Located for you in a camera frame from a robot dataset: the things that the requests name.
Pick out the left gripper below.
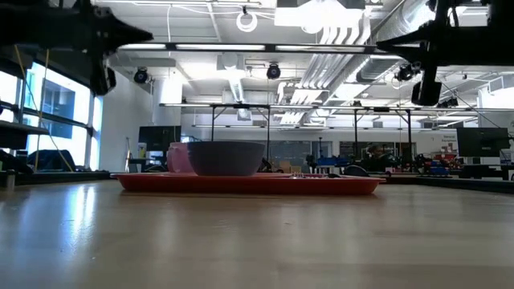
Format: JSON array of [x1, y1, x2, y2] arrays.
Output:
[[23, 3, 153, 55]]

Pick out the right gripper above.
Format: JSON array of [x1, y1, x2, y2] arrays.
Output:
[[376, 19, 495, 67]]

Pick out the pink plastic cup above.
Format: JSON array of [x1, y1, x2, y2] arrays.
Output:
[[166, 141, 198, 174]]

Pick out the purple bowl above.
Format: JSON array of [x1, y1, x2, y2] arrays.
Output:
[[186, 140, 267, 177]]

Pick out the red plastic tray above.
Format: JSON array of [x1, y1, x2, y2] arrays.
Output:
[[110, 171, 386, 197]]

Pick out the large window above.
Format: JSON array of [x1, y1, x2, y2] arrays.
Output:
[[0, 62, 101, 172]]

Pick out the bright ceiling light panel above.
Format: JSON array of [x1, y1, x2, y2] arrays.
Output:
[[274, 0, 365, 29]]

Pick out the long ceiling light strip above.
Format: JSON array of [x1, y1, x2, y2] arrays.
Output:
[[118, 41, 381, 55]]

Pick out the black background monitor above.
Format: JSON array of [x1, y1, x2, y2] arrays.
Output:
[[138, 125, 182, 153]]

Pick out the person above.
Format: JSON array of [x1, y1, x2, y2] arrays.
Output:
[[361, 144, 387, 170]]

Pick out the black computer monitor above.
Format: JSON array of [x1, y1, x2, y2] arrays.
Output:
[[456, 127, 511, 158]]

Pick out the blue storage bins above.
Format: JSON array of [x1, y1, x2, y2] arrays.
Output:
[[316, 157, 349, 167]]

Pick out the black bag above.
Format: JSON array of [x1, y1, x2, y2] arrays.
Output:
[[27, 149, 75, 173]]

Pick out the black desk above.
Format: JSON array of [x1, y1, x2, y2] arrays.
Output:
[[0, 119, 50, 150]]

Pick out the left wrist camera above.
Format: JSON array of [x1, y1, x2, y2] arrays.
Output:
[[90, 66, 117, 97]]

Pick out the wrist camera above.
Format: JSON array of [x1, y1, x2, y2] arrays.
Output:
[[410, 79, 443, 108], [90, 66, 117, 97]]

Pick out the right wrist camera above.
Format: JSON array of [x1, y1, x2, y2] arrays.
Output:
[[410, 79, 443, 108]]

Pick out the black metal frame rig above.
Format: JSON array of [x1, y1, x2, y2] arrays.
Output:
[[353, 106, 414, 161], [208, 103, 272, 153]]

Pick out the yellow cable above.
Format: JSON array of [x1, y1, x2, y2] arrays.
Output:
[[14, 46, 75, 173]]

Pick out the white ring on ceiling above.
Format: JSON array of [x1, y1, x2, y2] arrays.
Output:
[[235, 10, 259, 34]]

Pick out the black table frame rails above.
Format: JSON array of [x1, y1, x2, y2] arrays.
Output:
[[379, 173, 514, 195], [14, 171, 112, 186]]

